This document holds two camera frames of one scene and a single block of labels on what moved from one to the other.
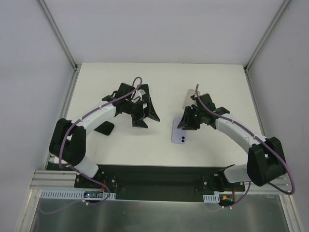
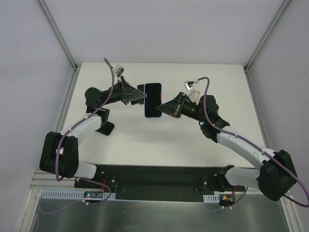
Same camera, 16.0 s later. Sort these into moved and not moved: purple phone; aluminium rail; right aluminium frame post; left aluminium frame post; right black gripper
Moved: right black gripper; purple phone
Not moved: right aluminium frame post; aluminium rail; left aluminium frame post
